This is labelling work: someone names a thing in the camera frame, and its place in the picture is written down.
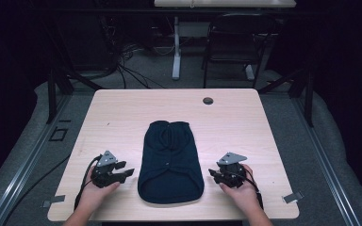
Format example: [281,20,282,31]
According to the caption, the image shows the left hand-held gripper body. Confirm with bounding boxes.
[90,150,127,189]

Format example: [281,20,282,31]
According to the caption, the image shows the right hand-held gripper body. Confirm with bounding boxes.
[215,152,250,189]

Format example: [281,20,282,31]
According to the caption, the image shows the dark blue garment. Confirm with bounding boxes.
[137,120,206,205]

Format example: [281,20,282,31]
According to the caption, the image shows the person's left hand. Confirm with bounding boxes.
[80,169,122,215]

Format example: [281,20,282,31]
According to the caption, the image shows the person's right hand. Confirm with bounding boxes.
[218,163,262,216]

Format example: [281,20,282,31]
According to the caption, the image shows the grey tape strip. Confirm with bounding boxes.
[41,194,67,209]
[282,191,304,204]

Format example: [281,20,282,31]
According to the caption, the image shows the short white desk foot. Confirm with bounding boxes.
[244,64,256,82]

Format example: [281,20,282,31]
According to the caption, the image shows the white desk leg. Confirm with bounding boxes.
[171,16,183,81]

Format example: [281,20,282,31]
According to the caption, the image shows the black folding chair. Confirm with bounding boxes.
[201,12,279,89]

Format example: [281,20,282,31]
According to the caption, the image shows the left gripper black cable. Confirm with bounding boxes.
[74,153,104,211]

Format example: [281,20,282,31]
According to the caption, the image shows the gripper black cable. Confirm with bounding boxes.
[74,153,104,211]
[244,170,265,210]

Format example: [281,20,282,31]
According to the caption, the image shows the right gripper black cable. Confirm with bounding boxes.
[244,170,265,210]

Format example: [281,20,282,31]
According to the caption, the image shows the thin black floor cable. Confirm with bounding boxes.
[3,153,72,226]

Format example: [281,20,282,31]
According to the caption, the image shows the grey metal floor rail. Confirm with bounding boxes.
[290,95,362,226]
[0,93,72,226]

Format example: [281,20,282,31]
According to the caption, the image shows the black metal frame stand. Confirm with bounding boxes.
[45,67,105,125]
[257,65,315,128]

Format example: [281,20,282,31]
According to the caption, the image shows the black floor cables bundle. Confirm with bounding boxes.
[100,15,168,90]

